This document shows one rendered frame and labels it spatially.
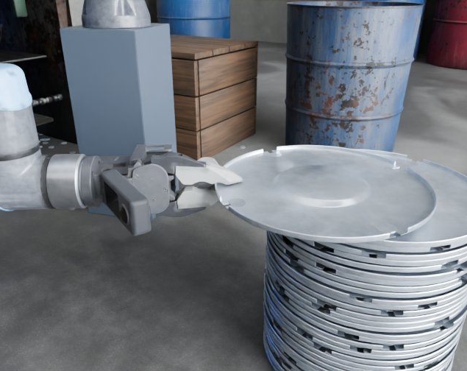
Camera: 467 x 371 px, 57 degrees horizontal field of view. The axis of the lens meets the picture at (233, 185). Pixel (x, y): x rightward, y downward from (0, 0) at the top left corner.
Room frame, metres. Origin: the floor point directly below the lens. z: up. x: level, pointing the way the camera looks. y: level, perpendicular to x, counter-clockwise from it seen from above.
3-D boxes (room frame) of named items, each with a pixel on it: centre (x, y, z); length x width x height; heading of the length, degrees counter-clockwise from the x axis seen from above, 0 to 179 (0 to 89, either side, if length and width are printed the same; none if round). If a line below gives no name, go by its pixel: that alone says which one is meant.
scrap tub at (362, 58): (1.49, -0.38, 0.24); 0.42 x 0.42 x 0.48
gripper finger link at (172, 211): (0.54, 0.08, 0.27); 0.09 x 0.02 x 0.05; 92
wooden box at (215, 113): (1.59, 0.18, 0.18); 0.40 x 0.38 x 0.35; 57
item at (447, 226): (0.54, -0.19, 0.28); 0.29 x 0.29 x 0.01
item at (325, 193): (0.54, -0.12, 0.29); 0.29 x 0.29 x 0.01
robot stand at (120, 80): (1.05, 0.26, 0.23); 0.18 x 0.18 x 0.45; 74
